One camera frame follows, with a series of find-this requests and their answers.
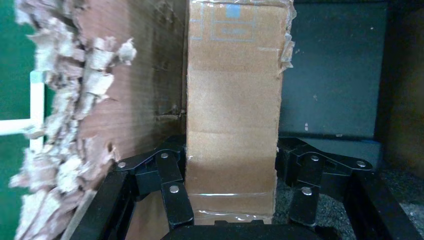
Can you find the white metal frame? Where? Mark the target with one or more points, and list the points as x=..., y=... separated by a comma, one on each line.
x=37, y=99

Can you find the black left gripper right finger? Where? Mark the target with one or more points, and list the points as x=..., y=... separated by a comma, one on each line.
x=306, y=202

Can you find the small brown cardboard box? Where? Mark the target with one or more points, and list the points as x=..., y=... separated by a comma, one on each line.
x=232, y=99

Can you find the open brown cardboard carton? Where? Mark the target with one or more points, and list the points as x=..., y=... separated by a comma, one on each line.
x=142, y=73

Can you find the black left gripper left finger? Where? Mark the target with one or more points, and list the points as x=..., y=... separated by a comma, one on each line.
x=175, y=205

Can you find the dark grey flat panel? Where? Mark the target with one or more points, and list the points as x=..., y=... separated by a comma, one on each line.
x=331, y=73

